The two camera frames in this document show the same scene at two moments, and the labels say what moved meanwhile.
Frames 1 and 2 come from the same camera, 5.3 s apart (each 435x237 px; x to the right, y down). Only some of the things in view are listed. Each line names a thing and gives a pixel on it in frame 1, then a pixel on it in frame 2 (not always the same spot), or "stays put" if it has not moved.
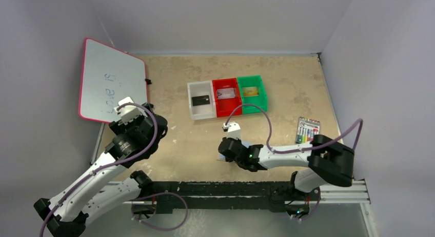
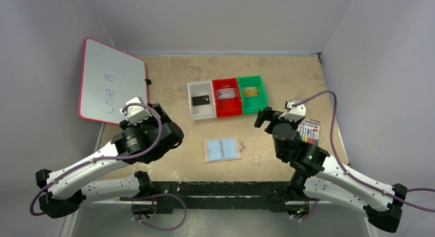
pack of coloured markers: [307, 129] stays put
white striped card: [226, 93] stays put
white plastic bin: [203, 111] stays put
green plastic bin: [252, 91] stays put
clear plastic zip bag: [222, 157] -> [222, 149]
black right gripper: [226, 146] -> [272, 119]
